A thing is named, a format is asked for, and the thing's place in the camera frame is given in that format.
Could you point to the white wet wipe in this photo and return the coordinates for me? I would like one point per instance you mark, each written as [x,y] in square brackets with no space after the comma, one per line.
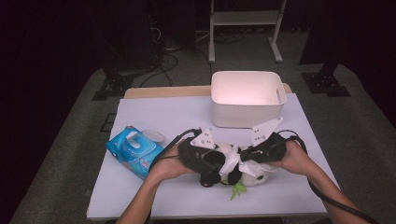
[230,161]

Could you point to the blue wet wipes pack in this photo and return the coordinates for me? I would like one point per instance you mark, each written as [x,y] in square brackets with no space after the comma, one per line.
[129,152]

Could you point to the person's right hand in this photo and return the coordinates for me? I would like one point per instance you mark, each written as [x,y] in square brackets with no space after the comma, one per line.
[292,158]

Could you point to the person's left hand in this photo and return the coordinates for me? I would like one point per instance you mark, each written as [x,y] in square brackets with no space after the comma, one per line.
[169,165]

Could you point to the white metal stand frame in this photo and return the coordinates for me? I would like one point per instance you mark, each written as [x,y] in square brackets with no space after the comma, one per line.
[244,18]

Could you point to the black stand base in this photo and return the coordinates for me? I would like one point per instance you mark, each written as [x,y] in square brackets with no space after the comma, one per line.
[113,85]
[325,84]

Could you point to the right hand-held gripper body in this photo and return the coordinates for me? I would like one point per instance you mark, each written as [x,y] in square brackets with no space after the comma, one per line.
[264,133]

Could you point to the white plastic storage bin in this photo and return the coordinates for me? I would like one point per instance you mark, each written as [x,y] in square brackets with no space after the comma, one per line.
[246,112]

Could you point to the panda plush toy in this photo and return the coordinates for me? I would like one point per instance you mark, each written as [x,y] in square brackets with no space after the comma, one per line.
[258,179]

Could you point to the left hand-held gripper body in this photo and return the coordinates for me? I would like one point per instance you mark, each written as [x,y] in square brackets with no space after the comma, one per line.
[204,140]

